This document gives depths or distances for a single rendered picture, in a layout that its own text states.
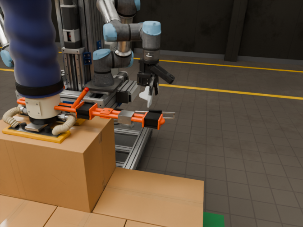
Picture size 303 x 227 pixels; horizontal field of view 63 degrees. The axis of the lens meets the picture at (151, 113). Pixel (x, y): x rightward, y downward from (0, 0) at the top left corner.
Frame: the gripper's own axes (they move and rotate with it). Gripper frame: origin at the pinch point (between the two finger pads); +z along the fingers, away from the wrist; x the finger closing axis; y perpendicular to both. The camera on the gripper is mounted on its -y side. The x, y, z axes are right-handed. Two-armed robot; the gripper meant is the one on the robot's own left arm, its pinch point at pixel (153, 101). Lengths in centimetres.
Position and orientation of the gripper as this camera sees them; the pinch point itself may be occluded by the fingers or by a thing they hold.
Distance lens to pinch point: 116.4
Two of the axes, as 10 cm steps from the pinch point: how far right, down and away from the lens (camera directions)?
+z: -0.3, 8.9, 4.5
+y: -9.7, -1.4, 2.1
